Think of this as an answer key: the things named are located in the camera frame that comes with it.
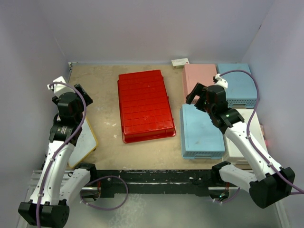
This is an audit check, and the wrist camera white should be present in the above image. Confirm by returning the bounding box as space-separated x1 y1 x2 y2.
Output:
47 76 74 98
213 74 228 90

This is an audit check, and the light blue perforated basket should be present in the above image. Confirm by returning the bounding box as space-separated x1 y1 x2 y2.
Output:
216 63 257 109

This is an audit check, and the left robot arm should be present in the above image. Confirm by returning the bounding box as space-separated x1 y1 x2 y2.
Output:
18 81 98 228

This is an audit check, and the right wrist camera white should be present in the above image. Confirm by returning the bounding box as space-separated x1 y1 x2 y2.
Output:
213 74 228 90

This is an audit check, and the white perforated basket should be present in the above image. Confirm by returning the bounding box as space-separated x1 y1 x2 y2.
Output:
222 109 268 169

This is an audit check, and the small white red box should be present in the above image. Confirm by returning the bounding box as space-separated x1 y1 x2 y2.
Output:
171 58 190 69

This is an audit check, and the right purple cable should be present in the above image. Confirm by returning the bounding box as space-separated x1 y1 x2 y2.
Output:
218 70 304 195

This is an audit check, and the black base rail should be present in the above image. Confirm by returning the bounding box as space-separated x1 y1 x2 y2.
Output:
78 161 238 199

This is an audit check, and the yellow-rimmed whiteboard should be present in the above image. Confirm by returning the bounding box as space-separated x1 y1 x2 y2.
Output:
68 117 98 169

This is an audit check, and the red plastic tray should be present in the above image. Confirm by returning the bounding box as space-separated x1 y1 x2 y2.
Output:
117 70 176 143

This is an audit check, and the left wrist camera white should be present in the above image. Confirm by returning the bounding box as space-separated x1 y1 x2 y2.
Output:
47 76 74 98

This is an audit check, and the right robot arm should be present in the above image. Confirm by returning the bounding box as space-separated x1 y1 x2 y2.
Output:
186 83 295 209

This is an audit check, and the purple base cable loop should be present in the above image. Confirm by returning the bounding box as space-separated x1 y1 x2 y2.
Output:
79 176 129 211

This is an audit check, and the pink perforated basket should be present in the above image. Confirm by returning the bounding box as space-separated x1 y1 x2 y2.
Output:
182 64 217 101

